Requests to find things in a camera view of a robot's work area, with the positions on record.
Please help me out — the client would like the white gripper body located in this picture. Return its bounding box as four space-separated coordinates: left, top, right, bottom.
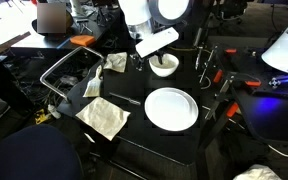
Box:
134 27 180 59

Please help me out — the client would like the white ceramic bowl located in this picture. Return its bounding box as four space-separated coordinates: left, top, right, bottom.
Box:
148 52 180 78

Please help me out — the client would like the black utensil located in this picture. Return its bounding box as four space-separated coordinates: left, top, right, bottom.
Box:
109 92 142 107

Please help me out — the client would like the small crumpled beige cloth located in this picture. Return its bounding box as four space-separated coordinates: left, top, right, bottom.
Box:
103 51 129 74

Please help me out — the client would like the thin metal rod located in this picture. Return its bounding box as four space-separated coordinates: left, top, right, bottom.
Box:
199 45 218 84
195 46 204 72

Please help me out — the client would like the white round plate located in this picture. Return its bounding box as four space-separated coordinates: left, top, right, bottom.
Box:
144 87 200 132

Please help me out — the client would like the pale bristle paintbrush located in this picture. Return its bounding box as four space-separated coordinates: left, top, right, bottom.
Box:
83 64 104 99

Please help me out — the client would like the orange sponge block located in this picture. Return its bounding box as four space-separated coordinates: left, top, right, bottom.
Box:
69 34 97 47

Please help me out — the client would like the large beige cloth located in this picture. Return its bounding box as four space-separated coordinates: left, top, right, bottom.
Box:
75 96 132 142

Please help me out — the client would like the black metal stand bar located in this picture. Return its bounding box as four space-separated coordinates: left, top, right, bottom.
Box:
203 73 236 122

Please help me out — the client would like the black wheeled office chair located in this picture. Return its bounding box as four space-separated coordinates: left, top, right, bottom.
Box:
213 0 249 25

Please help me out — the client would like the white plug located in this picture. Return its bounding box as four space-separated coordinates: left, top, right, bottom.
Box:
47 104 62 120

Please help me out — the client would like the yellow plug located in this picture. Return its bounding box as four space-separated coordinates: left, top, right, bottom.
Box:
34 109 52 125

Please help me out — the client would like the white cone shade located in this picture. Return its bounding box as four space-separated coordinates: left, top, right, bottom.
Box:
261 6 288 80

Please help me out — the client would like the wooden board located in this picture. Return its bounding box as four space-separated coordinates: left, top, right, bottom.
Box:
0 31 32 63

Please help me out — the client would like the dark blue office chair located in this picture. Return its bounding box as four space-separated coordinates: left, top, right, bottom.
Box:
0 124 83 180

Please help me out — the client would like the white crumpled cloth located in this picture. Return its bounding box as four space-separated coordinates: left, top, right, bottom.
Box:
233 164 283 180

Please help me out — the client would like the chrome tube frame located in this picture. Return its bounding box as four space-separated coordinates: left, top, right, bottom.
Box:
39 46 105 103

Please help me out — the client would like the white cable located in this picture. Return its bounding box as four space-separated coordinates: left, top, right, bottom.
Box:
268 144 288 158

